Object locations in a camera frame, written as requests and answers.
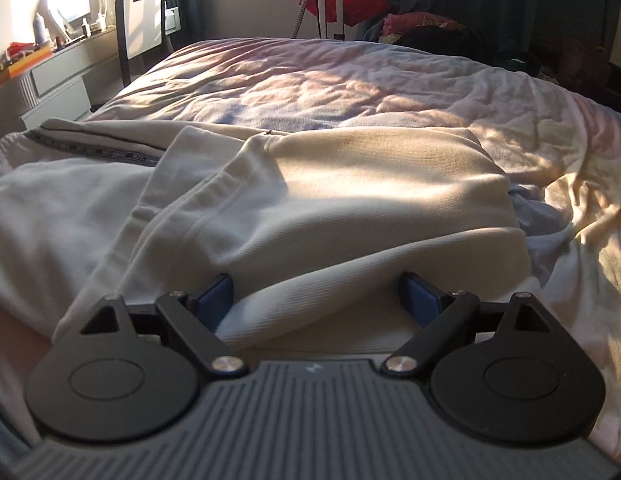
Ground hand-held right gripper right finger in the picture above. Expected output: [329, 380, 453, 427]
[381, 271, 566, 377]

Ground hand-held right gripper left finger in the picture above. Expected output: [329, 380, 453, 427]
[53, 274, 248, 378]

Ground cream pants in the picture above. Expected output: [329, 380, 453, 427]
[0, 117, 534, 356]

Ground dark clothes pile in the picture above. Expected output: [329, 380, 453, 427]
[405, 25, 536, 71]

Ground pink clothes pile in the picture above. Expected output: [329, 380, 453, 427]
[381, 12, 466, 43]

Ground pastel pink bed blanket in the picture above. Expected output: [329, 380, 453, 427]
[0, 37, 621, 461]

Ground white dressing table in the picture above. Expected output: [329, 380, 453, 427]
[0, 25, 121, 131]

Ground white black chair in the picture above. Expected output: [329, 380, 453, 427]
[114, 0, 166, 86]

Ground orange box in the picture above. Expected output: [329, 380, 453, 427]
[8, 50, 54, 78]

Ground row of cosmetic bottles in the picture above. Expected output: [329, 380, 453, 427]
[53, 16, 110, 50]

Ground wide teal curtain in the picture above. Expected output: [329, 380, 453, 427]
[368, 0, 611, 66]

